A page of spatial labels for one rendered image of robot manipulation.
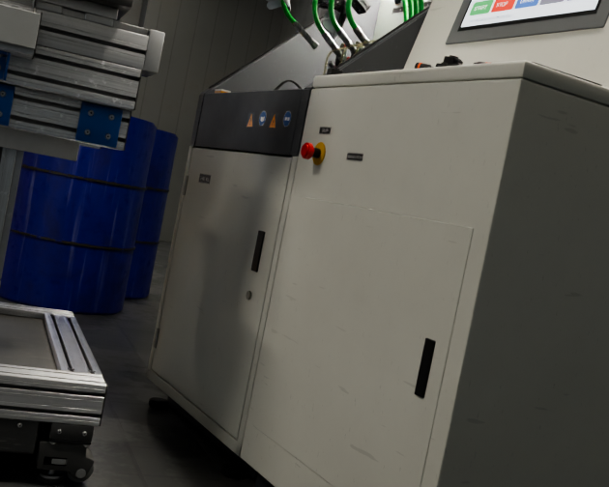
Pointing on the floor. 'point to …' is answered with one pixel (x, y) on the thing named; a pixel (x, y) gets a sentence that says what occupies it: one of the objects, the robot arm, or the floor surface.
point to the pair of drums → (89, 224)
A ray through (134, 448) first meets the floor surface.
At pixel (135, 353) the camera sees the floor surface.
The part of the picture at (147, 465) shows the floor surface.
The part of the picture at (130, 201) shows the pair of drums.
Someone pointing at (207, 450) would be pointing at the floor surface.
